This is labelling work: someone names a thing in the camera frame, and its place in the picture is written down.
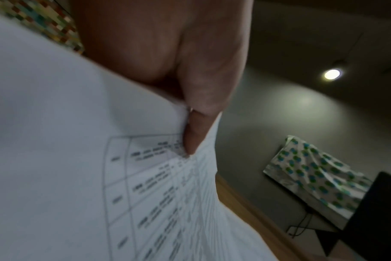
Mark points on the person's left hand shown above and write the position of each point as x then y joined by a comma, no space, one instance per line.
169,45

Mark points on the white cloth with blue-green dots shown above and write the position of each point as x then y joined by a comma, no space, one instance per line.
314,175

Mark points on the black furniture panel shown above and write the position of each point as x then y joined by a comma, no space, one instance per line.
369,216

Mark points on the colourful mosaic patterned panel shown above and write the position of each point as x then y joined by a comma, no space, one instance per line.
50,19

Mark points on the white printed paper sheets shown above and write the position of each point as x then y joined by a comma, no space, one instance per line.
86,165

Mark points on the round ceiling lamp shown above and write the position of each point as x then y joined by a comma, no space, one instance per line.
332,74

